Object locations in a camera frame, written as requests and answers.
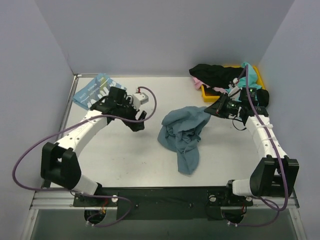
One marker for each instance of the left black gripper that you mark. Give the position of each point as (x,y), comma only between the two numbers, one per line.
(132,117)

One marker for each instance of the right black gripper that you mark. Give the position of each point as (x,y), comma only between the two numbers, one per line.
(221,106)

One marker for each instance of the grey-blue t-shirt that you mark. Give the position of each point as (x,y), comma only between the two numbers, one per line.
(181,132)

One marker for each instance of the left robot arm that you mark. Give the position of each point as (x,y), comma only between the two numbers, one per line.
(59,160)

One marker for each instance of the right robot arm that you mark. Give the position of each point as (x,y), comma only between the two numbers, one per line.
(275,173)

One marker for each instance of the yellow plastic bin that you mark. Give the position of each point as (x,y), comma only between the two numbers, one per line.
(210,98)

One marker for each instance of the black t-shirt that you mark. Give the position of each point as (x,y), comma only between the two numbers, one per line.
(215,75)

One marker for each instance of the pink t-shirt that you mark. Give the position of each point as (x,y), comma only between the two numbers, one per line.
(198,84)

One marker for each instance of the teal t-shirt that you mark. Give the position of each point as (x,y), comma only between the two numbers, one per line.
(248,78)

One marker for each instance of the folded blue printed t-shirt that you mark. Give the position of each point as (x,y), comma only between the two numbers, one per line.
(97,88)

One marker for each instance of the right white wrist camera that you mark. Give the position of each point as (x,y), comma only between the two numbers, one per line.
(234,88)

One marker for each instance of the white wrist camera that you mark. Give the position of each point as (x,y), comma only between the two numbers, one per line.
(139,98)
(234,88)

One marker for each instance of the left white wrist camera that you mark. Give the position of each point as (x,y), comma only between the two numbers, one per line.
(139,98)

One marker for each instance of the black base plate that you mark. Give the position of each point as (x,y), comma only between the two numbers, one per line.
(169,203)

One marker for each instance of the aluminium front rail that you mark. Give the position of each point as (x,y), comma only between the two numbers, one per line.
(63,200)

